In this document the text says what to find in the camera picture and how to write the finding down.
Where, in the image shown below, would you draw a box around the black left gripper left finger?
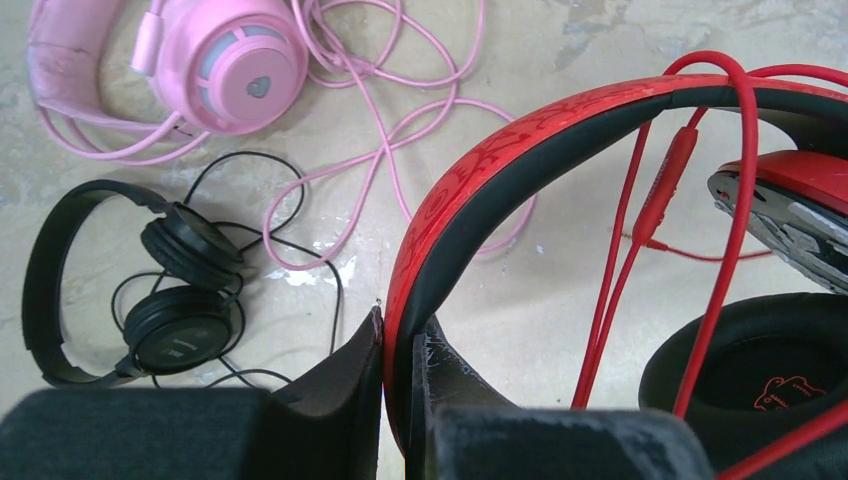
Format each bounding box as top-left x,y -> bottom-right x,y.
1,307 -> 383,479

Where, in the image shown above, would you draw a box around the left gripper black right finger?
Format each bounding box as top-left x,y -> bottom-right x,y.
405,317 -> 714,479

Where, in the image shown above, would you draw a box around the red black headphones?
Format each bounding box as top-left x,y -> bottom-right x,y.
383,65 -> 847,459

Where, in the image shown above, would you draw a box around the black headphones left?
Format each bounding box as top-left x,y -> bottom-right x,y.
21,179 -> 260,389

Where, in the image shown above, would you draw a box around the pink headphones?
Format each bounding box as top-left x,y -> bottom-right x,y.
26,0 -> 538,272

